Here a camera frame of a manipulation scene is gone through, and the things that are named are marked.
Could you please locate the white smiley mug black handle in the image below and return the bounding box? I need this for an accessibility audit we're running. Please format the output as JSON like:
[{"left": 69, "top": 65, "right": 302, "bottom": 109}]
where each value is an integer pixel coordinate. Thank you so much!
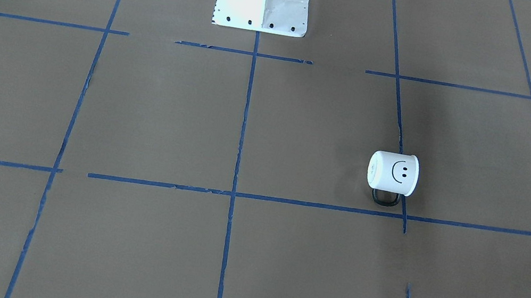
[{"left": 366, "top": 151, "right": 420, "bottom": 207}]

